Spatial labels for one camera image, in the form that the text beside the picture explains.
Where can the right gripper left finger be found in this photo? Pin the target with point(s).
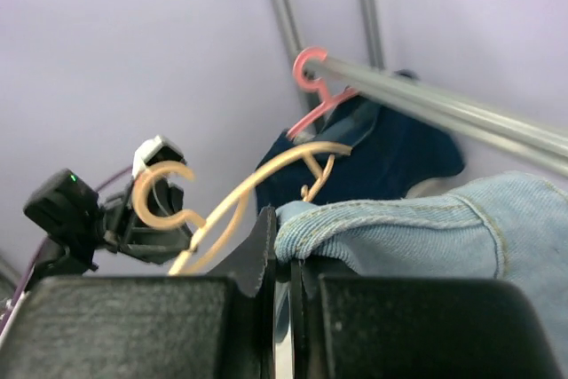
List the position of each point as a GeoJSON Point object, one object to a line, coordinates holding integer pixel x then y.
{"type": "Point", "coordinates": [217, 325]}

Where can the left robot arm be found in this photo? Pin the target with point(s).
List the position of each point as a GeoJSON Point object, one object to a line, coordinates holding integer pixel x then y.
{"type": "Point", "coordinates": [77, 225]}

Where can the dark blue denim skirt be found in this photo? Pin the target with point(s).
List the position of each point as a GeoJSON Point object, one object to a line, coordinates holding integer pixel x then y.
{"type": "Point", "coordinates": [390, 152]}

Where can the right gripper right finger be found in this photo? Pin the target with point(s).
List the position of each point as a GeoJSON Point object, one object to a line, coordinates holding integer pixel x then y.
{"type": "Point", "coordinates": [348, 326]}

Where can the pink plastic hanger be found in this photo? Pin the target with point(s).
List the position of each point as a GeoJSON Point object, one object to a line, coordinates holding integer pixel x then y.
{"type": "Point", "coordinates": [327, 101]}

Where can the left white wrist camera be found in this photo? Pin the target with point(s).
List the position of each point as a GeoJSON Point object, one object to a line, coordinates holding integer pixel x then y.
{"type": "Point", "coordinates": [154, 150]}

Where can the aluminium hanging rail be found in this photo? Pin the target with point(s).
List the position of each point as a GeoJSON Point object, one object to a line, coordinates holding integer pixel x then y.
{"type": "Point", "coordinates": [530, 141]}

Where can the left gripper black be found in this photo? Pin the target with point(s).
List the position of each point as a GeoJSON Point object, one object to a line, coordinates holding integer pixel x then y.
{"type": "Point", "coordinates": [123, 232]}

